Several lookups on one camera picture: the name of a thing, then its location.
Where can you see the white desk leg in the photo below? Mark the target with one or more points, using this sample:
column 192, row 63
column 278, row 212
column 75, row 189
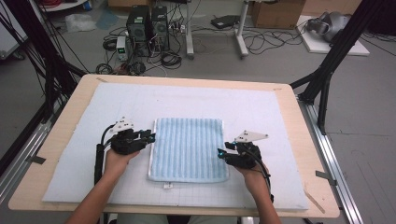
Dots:
column 241, row 34
column 189, row 31

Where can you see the aluminium rail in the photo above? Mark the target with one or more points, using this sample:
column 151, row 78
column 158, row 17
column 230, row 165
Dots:
column 21, row 161
column 330, row 158

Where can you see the grey tape piece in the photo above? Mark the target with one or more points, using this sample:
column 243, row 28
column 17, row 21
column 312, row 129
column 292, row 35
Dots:
column 325, row 176

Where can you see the black metal frame stand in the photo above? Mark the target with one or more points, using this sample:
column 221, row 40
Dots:
column 49, row 62
column 333, row 53

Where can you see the large black computer tower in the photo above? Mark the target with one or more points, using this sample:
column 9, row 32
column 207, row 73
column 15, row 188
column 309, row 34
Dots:
column 138, row 31

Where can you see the thin wooden stick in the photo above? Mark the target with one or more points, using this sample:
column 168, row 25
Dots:
column 314, row 201

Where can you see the person's left hand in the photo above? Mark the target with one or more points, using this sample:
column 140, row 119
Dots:
column 120, row 163

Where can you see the black tape piece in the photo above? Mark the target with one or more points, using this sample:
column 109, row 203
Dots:
column 36, row 159

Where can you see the slim black computer tower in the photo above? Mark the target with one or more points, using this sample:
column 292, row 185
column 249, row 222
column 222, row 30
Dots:
column 160, row 29

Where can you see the brown cardboard box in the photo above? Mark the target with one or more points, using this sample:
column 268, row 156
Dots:
column 277, row 14

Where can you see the person's right hand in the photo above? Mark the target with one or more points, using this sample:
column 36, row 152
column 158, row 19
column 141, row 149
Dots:
column 253, row 179

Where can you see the grey headset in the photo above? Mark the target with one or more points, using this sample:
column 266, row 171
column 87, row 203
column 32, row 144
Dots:
column 330, row 26

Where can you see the blue striped towel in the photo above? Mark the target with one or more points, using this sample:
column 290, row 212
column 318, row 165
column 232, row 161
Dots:
column 188, row 149

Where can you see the person's grey trousers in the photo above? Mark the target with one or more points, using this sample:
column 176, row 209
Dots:
column 146, row 219

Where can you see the white foam mat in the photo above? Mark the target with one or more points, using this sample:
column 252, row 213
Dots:
column 193, row 99

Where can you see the white power supply unit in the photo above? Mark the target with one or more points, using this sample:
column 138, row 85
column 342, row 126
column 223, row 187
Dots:
column 121, row 48

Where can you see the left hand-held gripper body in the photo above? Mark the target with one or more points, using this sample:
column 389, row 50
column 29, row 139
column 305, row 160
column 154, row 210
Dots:
column 126, row 144

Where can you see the clear plastic bag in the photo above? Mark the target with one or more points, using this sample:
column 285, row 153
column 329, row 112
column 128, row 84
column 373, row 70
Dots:
column 79, row 22

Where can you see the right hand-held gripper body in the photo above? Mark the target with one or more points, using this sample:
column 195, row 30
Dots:
column 244, row 155

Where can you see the white floor board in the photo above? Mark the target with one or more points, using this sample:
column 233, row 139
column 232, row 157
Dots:
column 317, row 46

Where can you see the black flat device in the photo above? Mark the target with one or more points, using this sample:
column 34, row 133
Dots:
column 224, row 21

